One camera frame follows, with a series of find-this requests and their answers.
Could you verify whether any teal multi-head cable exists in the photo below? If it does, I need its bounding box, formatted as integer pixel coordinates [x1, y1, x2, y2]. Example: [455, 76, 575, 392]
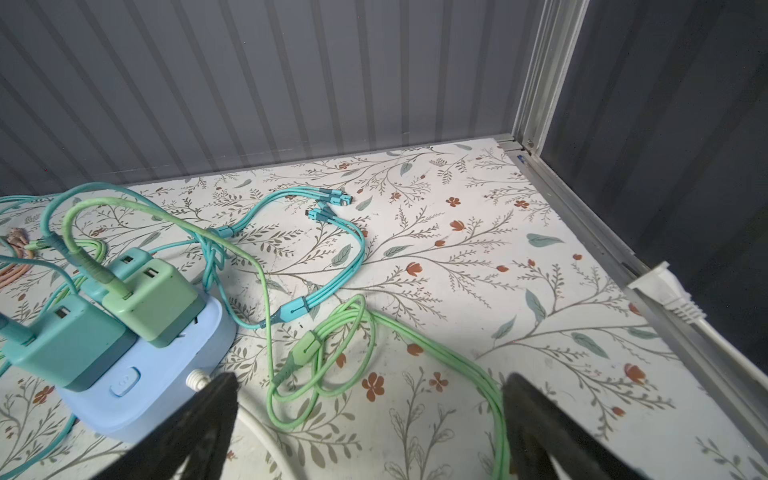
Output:
[0, 182, 368, 480]

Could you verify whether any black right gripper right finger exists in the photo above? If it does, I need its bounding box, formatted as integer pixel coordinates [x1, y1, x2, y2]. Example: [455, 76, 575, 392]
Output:
[502, 373, 644, 480]

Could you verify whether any teal USB charger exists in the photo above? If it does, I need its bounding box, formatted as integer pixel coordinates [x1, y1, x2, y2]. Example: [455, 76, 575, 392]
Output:
[1, 295, 137, 392]

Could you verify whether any white power plug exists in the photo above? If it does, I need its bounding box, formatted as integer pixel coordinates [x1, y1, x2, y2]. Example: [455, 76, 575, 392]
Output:
[628, 261, 706, 324]

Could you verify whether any blue power strip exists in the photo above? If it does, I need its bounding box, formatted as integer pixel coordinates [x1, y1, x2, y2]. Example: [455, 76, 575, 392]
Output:
[60, 295, 237, 444]

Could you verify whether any green USB charger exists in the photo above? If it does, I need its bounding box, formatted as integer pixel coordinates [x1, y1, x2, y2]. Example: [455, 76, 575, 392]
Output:
[102, 259, 206, 348]

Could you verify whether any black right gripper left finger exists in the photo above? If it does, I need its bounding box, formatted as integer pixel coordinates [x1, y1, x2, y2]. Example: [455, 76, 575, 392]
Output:
[95, 373, 238, 479]

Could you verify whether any green USB cable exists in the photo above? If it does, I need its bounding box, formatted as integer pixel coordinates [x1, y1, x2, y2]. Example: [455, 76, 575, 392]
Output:
[59, 197, 511, 480]

